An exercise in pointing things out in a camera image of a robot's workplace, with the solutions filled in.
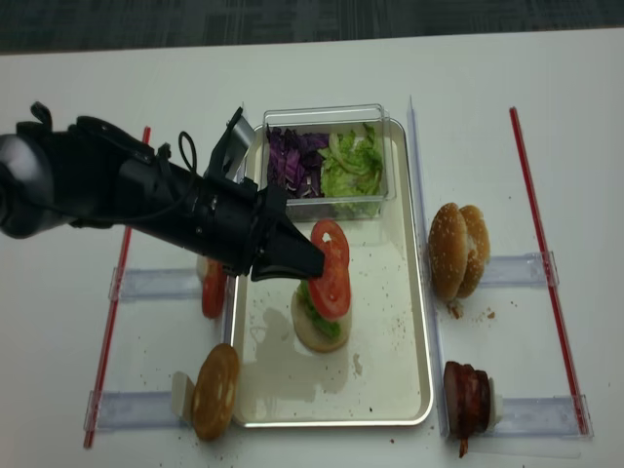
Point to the clear rail beside tray right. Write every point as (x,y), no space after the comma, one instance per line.
(430,301)

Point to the tomato slices in track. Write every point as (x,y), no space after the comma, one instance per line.
(213,291)

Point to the sesame bun right piece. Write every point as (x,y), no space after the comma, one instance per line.
(478,249)

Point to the round bun bottom upright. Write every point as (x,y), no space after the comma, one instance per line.
(214,395)

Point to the purple cabbage pieces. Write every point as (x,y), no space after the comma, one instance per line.
(295,161)

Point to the right red plastic rail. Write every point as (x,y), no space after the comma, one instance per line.
(570,372)

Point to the clear plastic salad container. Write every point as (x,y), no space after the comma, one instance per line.
(327,120)

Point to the bread crumb chunk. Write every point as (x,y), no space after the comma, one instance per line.
(455,309)

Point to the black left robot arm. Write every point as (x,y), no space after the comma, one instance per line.
(95,175)

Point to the green lettuce pieces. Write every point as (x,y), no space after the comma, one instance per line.
(353,165)

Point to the red tomato slice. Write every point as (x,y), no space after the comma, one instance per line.
(331,293)

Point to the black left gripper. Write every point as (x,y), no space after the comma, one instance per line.
(247,230)

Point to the clear pusher track upper right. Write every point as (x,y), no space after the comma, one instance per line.
(530,270)

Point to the clear pusher track upper left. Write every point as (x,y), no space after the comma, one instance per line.
(154,284)

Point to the clear pusher track lower left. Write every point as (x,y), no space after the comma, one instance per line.
(112,410)

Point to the bottom bun with lettuce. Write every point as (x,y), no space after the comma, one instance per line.
(315,332)

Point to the left red plastic rail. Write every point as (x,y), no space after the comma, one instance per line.
(114,312)

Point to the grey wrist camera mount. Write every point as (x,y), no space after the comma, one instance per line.
(231,149)

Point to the silver metal tray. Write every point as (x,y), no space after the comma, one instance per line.
(382,375)

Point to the clear pusher track lower right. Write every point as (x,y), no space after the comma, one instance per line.
(564,417)

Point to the clear pusher track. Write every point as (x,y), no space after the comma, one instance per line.
(564,417)
(154,284)
(530,270)
(112,410)

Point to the sesame bun left piece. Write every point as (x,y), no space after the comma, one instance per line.
(448,251)

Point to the red plastic rail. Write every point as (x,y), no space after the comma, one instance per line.
(114,312)
(570,372)

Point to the sesame bun piece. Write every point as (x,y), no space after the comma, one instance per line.
(478,249)
(448,251)

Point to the stack of brown meat patties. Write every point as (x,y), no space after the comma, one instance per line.
(468,399)

